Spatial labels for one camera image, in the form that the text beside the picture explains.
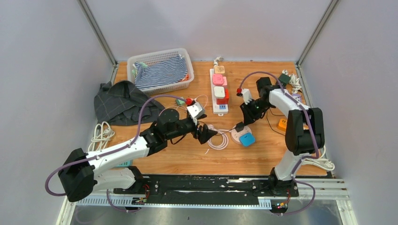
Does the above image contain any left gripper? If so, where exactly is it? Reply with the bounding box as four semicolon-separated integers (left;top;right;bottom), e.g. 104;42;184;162
166;114;217;144

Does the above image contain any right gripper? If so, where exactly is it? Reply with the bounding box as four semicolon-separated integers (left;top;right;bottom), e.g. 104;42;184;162
240;98;272;126

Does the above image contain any blue plug adapter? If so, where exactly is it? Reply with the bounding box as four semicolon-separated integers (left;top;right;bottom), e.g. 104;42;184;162
239;133;256;147

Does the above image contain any round pink socket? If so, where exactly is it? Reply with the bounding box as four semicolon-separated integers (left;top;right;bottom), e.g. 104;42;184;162
230;126;252;145

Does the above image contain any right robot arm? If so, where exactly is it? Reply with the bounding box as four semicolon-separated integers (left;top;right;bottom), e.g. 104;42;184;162
236;77;325;196

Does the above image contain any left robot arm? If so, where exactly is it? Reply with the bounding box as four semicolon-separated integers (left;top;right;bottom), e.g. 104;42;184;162
58;109;217;202

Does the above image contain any red plug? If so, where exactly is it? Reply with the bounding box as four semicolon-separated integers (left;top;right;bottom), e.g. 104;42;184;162
216;89;230;105

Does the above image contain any white plug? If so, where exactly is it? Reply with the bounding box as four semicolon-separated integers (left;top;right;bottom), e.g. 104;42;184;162
213;86;226;99

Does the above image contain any pink plug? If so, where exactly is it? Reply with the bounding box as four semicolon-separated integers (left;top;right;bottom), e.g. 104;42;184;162
212;74;228;87

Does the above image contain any beige plug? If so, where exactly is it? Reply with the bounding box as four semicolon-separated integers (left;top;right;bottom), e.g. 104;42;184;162
214;66;225;74

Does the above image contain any white long power strip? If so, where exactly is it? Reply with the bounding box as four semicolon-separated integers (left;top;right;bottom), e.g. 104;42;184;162
209;68;229;116

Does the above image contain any orange power strip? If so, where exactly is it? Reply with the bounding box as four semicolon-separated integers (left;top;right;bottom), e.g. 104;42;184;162
277;119;287;132

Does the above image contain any green small charger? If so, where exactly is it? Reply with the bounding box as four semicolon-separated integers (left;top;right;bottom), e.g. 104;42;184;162
176;98;186;106

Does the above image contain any dark green adapter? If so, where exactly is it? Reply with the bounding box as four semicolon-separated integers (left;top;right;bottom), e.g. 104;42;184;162
278;73;291;88

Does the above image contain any striped cloth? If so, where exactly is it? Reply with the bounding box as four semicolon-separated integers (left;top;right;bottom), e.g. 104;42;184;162
131;55;188;89

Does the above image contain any teal power strip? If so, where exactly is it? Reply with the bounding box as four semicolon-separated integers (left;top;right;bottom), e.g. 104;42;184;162
115;160;132;168

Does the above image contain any white plastic basket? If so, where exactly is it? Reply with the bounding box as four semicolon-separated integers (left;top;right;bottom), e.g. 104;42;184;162
127;48;194;95

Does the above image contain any dark grey plaid cloth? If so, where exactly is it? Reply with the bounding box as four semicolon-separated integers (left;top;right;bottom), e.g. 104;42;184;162
93;81;150;126

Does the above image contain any coiled white socket cable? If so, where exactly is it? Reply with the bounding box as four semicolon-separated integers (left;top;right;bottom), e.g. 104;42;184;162
206;124;230;151

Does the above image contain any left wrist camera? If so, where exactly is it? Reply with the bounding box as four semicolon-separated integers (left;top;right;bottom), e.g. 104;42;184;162
187;102;205;119

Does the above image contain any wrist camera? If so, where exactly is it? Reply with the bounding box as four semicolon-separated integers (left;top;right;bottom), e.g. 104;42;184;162
187;102;205;119
241;89;253;105

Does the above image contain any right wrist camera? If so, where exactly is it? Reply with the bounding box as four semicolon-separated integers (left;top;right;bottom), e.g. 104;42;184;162
241;89;253;105

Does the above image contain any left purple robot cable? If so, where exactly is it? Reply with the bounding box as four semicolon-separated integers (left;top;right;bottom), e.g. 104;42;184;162
45;94;193;214

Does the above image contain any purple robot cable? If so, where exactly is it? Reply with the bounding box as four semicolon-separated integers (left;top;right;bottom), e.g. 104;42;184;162
45;94;193;214
237;71;321;217

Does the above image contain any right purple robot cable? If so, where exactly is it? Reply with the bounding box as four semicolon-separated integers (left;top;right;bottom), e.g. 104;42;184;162
237;71;321;217

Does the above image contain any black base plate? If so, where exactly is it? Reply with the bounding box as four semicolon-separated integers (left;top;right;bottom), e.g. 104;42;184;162
112;174;299;205

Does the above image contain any white coiled cable left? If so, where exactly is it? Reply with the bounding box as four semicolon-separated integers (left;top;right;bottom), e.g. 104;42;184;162
87;121;115;153

